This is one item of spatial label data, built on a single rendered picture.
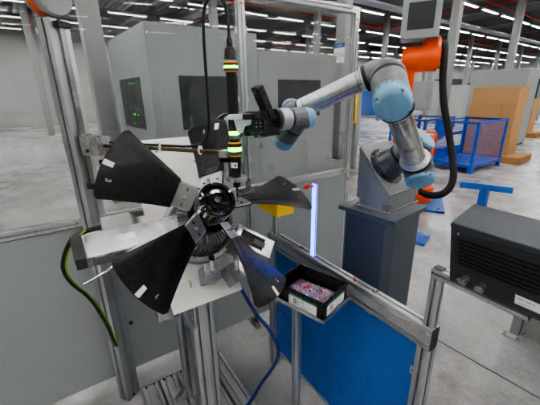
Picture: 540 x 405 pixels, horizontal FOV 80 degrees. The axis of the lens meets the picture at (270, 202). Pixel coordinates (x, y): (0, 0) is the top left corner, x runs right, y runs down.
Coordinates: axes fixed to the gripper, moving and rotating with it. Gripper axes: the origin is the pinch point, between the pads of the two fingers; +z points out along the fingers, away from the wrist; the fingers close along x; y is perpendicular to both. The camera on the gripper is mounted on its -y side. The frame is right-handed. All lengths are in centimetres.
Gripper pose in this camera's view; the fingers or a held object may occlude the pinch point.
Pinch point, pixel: (224, 116)
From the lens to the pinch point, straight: 104.3
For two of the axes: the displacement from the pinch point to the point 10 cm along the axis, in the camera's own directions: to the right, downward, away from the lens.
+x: -5.5, -2.6, 7.9
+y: 0.1, 9.5, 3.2
